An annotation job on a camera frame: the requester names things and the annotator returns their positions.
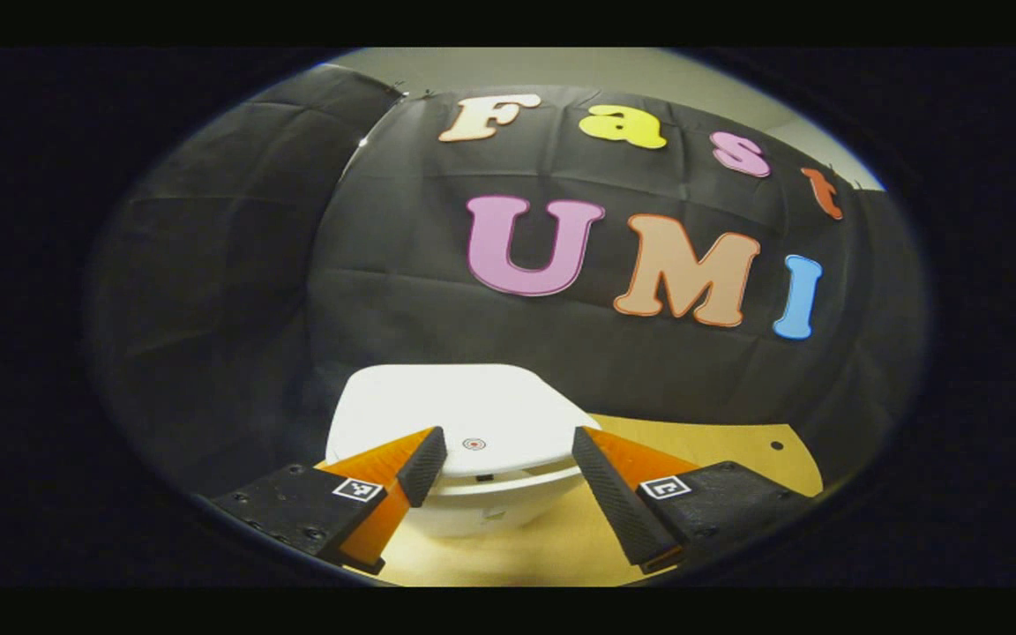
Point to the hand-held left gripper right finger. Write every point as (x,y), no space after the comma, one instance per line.
(614,503)

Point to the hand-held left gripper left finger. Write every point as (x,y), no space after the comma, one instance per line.
(427,463)

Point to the white desktop garbage bin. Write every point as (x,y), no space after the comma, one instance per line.
(473,401)

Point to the black backdrop cloth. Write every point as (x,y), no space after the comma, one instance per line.
(402,238)

